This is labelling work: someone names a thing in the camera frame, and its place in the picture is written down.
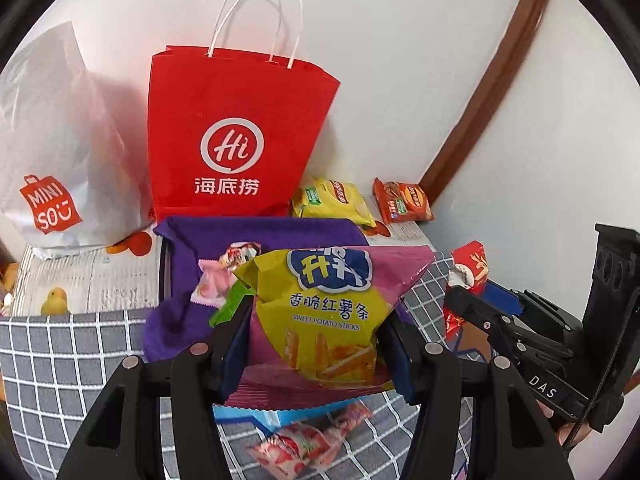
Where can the yellow snack packet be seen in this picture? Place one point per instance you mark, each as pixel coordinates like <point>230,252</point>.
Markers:
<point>332,200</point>

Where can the brown wooden door frame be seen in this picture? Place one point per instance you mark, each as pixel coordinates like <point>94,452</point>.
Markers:
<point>485,90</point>

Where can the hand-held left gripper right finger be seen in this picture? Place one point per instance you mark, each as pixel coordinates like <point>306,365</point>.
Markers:
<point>400,357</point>

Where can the red orange snack packet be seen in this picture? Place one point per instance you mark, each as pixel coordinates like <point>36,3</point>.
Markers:
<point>402,202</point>

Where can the grey checked cloth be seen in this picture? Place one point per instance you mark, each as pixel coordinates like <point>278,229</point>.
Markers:
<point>60,360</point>

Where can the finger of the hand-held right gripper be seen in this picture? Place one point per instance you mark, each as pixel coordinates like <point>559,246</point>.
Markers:
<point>470,310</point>
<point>502,296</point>

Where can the red paper bag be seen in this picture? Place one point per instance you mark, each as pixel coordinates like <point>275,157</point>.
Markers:
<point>235,135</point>

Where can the pink strawberry snack packet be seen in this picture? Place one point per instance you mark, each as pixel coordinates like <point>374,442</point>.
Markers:
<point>295,447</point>
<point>350,417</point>

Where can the red white snack packet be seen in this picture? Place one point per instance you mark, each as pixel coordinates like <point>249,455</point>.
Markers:
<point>467,265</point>

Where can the person's right hand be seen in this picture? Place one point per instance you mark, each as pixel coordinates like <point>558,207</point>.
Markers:
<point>570,432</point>

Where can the pink peach candy packet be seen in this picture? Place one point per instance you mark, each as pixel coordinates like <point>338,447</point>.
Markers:
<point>212,287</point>

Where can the purple towel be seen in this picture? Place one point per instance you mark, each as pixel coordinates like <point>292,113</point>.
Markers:
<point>195,240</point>

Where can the fruit and bird printed tablecloth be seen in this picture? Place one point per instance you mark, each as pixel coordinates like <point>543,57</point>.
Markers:
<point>95,280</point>

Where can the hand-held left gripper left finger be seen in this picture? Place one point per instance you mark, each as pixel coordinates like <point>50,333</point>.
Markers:
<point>235,352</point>

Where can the small red white wrapped candy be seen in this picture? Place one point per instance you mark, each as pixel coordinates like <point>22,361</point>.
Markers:
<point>240,255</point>

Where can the yellow purple potato stick bag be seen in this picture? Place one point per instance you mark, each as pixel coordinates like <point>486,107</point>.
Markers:
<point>325,320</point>

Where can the white plastic shopping bag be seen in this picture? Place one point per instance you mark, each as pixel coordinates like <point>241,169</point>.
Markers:
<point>70,150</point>

